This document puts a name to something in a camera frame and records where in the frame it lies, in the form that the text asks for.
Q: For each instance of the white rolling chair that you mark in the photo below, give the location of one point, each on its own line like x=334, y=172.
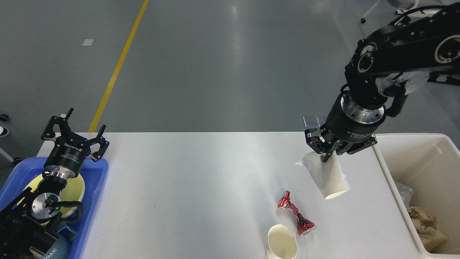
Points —
x=401, y=6

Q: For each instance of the red snack wrapper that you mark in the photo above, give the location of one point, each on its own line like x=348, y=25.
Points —
x=304, y=226

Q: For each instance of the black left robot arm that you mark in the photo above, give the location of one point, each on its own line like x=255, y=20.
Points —
x=22, y=237

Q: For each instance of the white paper cup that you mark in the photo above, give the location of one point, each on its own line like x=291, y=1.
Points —
x=328, y=176
x=281, y=243

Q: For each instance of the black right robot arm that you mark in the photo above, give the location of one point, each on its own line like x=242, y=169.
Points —
x=385, y=68

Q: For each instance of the blue-grey HOME mug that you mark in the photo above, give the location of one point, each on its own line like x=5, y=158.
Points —
x=62, y=247

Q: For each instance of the aluminium foil tray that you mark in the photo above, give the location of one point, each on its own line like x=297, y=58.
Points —
x=406, y=193

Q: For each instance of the white floor marker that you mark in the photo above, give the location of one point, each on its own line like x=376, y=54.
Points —
x=88, y=42

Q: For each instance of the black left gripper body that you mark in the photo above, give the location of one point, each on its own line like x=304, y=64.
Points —
x=67, y=156

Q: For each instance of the floor outlet cover left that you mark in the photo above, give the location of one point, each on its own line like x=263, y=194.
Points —
x=312, y=122

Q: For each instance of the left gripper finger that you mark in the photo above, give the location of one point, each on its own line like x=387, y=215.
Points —
x=66, y=135
x=101, y=141

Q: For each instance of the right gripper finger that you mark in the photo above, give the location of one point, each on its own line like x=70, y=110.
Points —
x=323, y=142
x=352, y=148

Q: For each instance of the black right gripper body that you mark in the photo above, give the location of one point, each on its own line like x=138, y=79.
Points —
x=350, y=122

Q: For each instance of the yellow plastic plate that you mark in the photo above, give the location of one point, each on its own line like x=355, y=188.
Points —
x=46, y=204

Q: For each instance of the brown paper bag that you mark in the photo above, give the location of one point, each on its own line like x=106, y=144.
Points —
x=431, y=239

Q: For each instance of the blue plastic tray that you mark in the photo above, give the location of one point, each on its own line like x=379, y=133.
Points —
x=94, y=174

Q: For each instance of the brown paper wrapper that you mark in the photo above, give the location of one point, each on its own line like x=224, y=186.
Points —
x=422, y=221

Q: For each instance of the beige plastic bin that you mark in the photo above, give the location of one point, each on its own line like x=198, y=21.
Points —
x=430, y=164

